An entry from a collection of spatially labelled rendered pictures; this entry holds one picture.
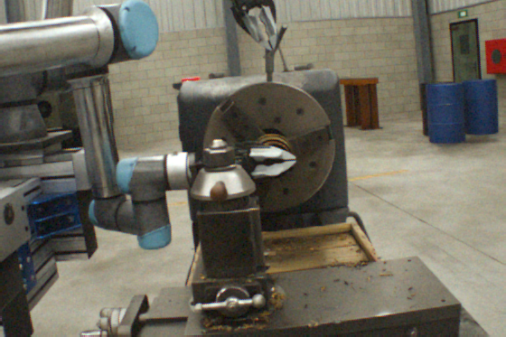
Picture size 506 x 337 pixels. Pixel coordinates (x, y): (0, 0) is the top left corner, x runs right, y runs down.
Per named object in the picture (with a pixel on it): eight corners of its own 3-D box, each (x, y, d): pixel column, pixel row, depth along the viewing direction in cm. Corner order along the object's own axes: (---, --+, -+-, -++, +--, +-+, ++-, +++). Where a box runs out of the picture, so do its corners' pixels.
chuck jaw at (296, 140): (279, 133, 119) (326, 120, 119) (284, 153, 120) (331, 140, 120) (282, 139, 108) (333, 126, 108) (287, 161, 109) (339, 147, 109)
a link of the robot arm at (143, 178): (126, 193, 104) (121, 154, 102) (175, 189, 103) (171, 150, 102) (117, 202, 96) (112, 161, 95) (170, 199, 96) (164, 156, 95)
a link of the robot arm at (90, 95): (42, 22, 97) (83, 236, 106) (71, 12, 91) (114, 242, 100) (84, 18, 106) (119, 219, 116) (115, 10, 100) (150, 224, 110)
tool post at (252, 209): (209, 257, 65) (200, 187, 64) (264, 253, 65) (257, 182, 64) (204, 279, 58) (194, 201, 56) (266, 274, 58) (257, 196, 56)
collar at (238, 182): (194, 188, 63) (192, 165, 63) (255, 182, 63) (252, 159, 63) (187, 203, 56) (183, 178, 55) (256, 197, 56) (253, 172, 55)
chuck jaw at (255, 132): (252, 145, 119) (218, 109, 118) (267, 129, 119) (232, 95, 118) (253, 151, 108) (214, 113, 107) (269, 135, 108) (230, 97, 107)
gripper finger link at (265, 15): (273, 48, 97) (254, 7, 96) (272, 50, 103) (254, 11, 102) (287, 42, 97) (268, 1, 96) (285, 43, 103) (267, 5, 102)
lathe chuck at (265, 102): (207, 202, 127) (206, 80, 123) (326, 201, 128) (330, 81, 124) (204, 211, 118) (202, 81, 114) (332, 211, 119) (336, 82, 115)
